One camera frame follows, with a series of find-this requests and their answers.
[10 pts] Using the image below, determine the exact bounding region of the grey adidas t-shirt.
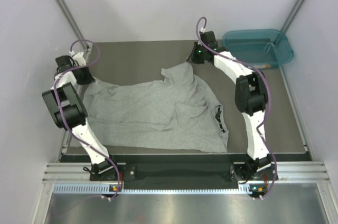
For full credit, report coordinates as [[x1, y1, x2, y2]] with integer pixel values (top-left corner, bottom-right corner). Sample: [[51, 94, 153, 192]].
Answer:
[[83, 62, 229, 153]]

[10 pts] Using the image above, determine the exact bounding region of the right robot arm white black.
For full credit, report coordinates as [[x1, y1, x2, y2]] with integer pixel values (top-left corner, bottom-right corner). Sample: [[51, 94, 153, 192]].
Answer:
[[187, 42, 271, 183]]

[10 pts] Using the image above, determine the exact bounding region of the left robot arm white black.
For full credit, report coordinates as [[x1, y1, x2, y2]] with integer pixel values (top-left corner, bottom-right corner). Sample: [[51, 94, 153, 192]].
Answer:
[[42, 52, 121, 182]]

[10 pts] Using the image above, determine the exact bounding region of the teal plastic bin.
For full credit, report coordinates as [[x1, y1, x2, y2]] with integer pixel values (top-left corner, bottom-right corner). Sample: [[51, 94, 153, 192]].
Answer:
[[222, 29, 294, 69]]

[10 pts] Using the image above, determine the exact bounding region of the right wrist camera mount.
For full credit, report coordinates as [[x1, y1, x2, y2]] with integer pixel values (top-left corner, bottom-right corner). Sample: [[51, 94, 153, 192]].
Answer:
[[200, 31, 218, 50]]

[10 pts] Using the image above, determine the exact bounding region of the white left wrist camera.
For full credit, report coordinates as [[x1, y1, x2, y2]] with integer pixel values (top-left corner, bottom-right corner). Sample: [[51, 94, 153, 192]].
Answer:
[[69, 51, 87, 67]]

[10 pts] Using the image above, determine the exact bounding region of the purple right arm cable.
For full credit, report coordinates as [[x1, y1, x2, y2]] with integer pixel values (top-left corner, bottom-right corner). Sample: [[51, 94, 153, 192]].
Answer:
[[195, 17, 277, 200]]

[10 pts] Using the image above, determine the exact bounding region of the left aluminium frame post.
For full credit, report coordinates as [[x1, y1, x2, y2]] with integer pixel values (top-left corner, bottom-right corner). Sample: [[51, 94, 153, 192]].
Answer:
[[55, 0, 85, 40]]

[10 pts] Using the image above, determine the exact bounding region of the aluminium frame post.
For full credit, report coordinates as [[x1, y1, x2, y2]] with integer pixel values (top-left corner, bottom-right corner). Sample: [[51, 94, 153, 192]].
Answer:
[[279, 0, 324, 33], [55, 0, 85, 40]]

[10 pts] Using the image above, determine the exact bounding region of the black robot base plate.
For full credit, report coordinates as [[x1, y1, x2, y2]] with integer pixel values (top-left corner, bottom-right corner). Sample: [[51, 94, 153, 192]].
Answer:
[[89, 154, 279, 190]]

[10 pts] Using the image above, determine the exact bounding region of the slotted grey cable duct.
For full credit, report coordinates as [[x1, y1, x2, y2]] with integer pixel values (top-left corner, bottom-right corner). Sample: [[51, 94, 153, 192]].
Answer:
[[52, 183, 267, 194]]

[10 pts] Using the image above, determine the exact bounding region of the right aluminium frame post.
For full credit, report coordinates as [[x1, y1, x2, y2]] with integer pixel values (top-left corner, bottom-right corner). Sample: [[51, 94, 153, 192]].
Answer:
[[279, 0, 324, 33]]

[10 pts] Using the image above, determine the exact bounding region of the aluminium front rail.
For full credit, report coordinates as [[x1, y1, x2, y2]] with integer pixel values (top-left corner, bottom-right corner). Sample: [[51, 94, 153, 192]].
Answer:
[[43, 161, 330, 183]]

